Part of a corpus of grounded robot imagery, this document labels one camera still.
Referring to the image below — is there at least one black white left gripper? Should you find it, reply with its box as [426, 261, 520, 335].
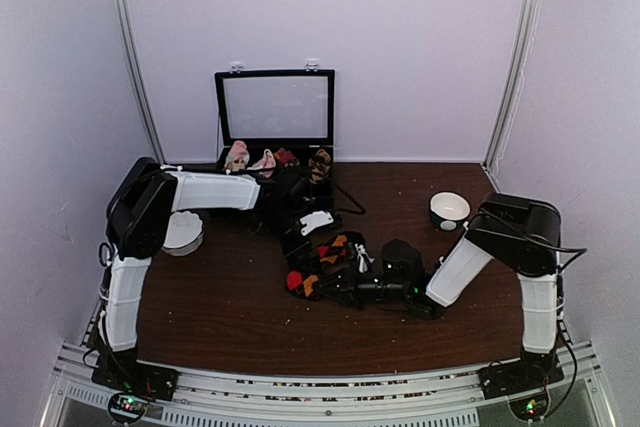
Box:
[257, 207, 321, 275]

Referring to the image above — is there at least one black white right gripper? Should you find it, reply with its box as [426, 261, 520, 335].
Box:
[313, 261, 410, 310]

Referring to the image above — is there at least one red orange argyle sock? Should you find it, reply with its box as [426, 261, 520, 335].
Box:
[284, 231, 372, 301]

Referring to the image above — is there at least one beige brown argyle sock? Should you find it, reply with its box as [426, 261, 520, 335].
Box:
[308, 148, 332, 185]

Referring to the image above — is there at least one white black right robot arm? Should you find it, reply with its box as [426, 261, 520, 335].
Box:
[314, 193, 561, 389]

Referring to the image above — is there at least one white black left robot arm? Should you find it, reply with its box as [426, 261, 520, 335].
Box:
[100, 157, 341, 391]

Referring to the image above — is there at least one dark red rolled sock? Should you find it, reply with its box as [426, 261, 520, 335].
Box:
[274, 148, 297, 167]

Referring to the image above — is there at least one white pink sock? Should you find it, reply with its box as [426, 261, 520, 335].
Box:
[248, 149, 277, 178]

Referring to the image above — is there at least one pink rolled sock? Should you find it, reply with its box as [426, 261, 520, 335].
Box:
[224, 140, 250, 172]

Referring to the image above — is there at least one black box with glass lid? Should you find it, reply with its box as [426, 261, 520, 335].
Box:
[214, 69, 336, 213]

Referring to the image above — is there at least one white fluted bowl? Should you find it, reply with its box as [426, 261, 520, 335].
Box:
[162, 211, 204, 257]

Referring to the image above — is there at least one white bowl dark outside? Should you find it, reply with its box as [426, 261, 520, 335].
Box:
[429, 192, 471, 232]

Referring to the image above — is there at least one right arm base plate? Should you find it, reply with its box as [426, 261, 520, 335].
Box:
[478, 352, 564, 399]

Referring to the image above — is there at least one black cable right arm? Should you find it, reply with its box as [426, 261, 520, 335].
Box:
[464, 211, 589, 268]

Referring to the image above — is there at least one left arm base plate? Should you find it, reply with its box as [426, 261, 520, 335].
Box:
[91, 337, 179, 401]

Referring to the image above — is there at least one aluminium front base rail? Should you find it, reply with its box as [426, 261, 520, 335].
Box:
[36, 342, 622, 426]

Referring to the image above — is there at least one aluminium frame post right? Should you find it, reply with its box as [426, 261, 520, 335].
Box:
[483, 0, 540, 176]

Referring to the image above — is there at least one aluminium frame post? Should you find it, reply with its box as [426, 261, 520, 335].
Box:
[483, 0, 540, 176]
[114, 0, 166, 163]

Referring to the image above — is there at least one aluminium frame post left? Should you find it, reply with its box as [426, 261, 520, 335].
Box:
[114, 0, 166, 163]

